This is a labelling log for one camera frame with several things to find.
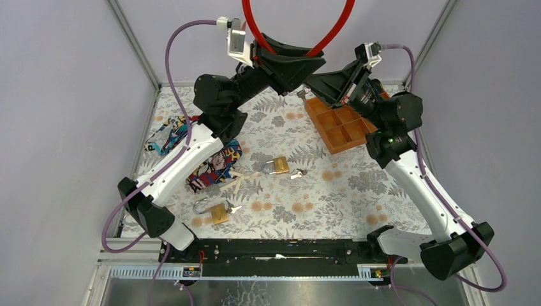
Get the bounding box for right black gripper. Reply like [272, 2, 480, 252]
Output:
[299, 60, 387, 130]

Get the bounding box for red cable lock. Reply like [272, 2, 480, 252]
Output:
[241, 0, 355, 57]

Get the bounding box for silver key bunch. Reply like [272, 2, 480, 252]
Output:
[290, 169, 308, 179]

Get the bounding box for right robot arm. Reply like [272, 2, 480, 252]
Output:
[306, 60, 494, 281]

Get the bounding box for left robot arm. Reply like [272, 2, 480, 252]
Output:
[117, 33, 325, 262]

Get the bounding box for orange compartment tray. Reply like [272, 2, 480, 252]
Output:
[304, 98, 377, 154]

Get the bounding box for floral table mat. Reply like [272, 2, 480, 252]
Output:
[120, 84, 436, 241]

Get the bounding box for colourful patterned cloth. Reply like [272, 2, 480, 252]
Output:
[144, 115, 242, 193]

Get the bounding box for beige ribbon bow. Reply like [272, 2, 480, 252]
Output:
[219, 171, 262, 195]

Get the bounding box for brass padlock with keys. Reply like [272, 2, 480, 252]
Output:
[192, 198, 242, 225]

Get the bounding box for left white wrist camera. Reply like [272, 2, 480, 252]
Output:
[216, 17, 253, 67]

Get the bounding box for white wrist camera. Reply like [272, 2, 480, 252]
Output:
[216, 17, 253, 67]
[354, 42, 383, 69]

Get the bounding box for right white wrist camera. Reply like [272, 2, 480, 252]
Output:
[354, 42, 383, 69]

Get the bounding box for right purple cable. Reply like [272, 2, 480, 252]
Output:
[378, 43, 508, 306]

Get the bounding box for purple cable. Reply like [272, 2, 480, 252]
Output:
[100, 19, 221, 306]
[378, 43, 508, 306]

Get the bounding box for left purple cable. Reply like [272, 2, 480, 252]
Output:
[100, 19, 221, 306]

